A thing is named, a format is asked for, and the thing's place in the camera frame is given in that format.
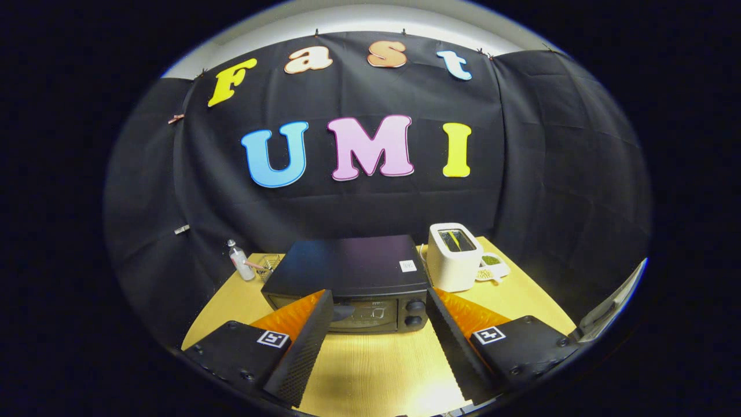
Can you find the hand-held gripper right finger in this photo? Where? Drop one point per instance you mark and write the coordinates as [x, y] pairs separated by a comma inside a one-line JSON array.
[[451, 341]]

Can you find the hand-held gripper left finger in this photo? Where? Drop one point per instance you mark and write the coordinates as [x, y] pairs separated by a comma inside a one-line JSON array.
[[307, 347]]

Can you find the black toaster oven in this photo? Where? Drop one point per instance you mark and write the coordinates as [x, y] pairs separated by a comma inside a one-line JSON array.
[[347, 260]]

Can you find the white pop-up toaster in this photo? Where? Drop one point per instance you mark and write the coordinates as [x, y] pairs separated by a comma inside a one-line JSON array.
[[454, 269]]

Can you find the small dish of green beans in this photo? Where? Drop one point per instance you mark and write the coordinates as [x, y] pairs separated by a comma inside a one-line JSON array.
[[492, 267]]

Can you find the clear glass container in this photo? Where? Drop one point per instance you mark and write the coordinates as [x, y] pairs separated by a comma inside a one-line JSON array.
[[271, 269]]

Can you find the thin pink stick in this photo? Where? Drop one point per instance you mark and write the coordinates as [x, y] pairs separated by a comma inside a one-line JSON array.
[[255, 266]]

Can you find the clear plastic bottle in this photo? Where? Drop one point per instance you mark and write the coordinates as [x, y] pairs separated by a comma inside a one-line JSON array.
[[240, 263]]

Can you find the grey chair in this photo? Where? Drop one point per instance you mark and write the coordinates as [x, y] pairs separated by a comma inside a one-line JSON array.
[[613, 307]]

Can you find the silver cloth clip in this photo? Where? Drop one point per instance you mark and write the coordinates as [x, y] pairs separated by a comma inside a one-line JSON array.
[[182, 230]]

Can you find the black backdrop cloth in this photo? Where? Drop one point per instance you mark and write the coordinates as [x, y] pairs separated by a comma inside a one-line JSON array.
[[550, 174]]

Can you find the copper cloth clip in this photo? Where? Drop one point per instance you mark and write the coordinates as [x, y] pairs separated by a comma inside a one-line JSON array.
[[176, 119]]

